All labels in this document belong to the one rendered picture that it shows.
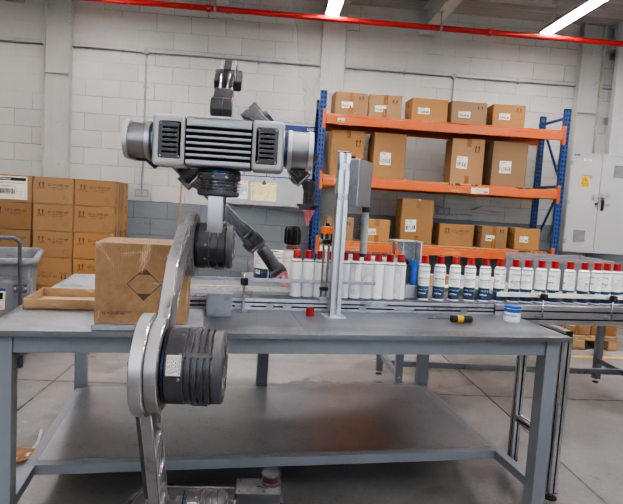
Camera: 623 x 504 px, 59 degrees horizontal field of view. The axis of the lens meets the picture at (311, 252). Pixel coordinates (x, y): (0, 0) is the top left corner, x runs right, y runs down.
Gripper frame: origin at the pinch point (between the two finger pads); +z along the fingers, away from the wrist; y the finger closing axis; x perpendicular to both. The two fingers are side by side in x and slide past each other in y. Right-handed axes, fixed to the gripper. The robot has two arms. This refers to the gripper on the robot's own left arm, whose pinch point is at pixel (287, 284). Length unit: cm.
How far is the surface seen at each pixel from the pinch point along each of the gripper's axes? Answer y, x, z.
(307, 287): -2.8, -6.3, 5.4
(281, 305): -5.9, 7.3, 4.3
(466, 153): 332, -261, 84
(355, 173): -17, -47, -26
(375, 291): -3.7, -30.0, 24.9
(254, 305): -5.0, 16.4, -2.3
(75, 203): 320, 104, -99
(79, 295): 15, 74, -45
